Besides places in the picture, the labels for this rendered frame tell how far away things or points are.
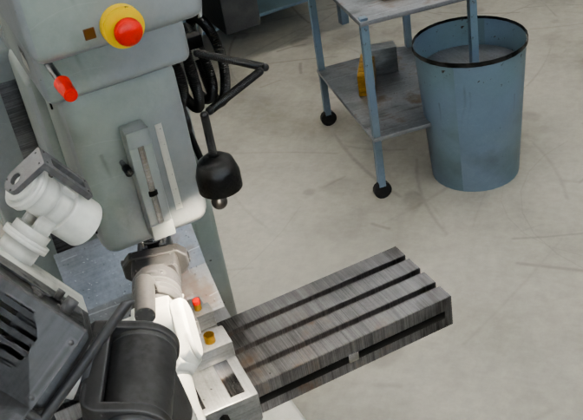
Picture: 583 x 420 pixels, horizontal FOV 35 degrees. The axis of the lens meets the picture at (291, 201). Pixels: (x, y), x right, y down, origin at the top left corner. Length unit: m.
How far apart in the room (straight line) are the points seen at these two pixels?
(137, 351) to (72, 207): 0.20
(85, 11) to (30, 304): 0.47
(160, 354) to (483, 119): 2.78
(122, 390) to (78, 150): 0.50
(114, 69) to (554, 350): 2.16
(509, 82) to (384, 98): 0.64
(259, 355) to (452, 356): 1.38
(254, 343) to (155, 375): 0.82
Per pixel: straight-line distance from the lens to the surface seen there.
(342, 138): 4.53
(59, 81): 1.32
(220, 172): 1.44
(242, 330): 2.04
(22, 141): 2.00
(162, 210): 1.57
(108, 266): 2.15
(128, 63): 1.45
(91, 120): 1.51
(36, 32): 1.30
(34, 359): 1.02
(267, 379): 1.89
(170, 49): 1.47
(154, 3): 1.33
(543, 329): 3.33
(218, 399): 1.77
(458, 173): 3.99
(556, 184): 4.07
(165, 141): 1.56
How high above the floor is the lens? 2.21
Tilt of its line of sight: 33 degrees down
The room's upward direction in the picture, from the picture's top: 10 degrees counter-clockwise
